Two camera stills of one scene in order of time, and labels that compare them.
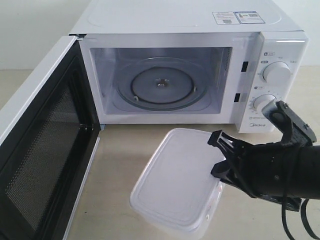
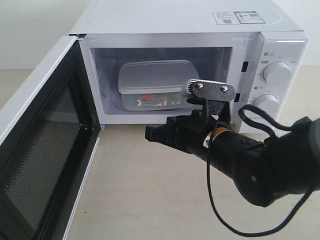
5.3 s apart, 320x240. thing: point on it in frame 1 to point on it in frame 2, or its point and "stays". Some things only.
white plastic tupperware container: [175, 192] to [155, 85]
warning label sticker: [237, 17] stays
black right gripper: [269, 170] to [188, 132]
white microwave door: [48, 151] stays
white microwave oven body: [193, 61] stays
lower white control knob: [261, 101] stays
